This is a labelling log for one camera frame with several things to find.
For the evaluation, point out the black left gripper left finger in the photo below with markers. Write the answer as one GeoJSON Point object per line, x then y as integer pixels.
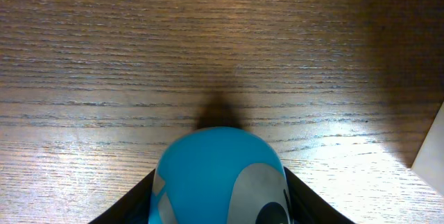
{"type": "Point", "coordinates": [132, 208]}

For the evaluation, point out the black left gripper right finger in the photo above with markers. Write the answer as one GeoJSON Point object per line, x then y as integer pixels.
{"type": "Point", "coordinates": [307, 207]}

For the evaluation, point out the blue grey ball toy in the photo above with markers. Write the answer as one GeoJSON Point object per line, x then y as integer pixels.
{"type": "Point", "coordinates": [220, 175]}

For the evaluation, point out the white cardboard box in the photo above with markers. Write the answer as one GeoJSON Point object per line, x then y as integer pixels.
{"type": "Point", "coordinates": [428, 164]}

